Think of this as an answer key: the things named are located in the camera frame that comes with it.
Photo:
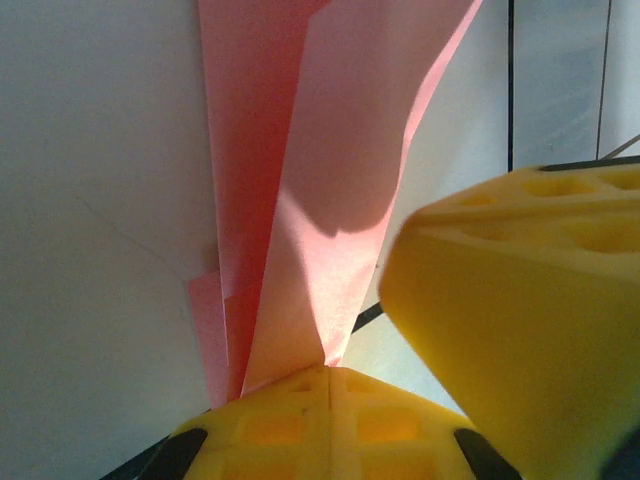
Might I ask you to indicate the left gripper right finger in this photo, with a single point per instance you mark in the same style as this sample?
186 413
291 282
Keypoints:
385 430

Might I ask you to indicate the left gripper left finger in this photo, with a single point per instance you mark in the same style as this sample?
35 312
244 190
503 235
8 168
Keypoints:
270 430

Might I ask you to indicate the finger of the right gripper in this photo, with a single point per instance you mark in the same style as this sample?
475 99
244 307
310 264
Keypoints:
555 187
525 325

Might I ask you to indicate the pink paper sheet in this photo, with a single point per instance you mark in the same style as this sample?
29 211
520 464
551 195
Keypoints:
350 125

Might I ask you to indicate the white grid work mat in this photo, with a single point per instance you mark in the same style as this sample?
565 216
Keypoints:
75 150

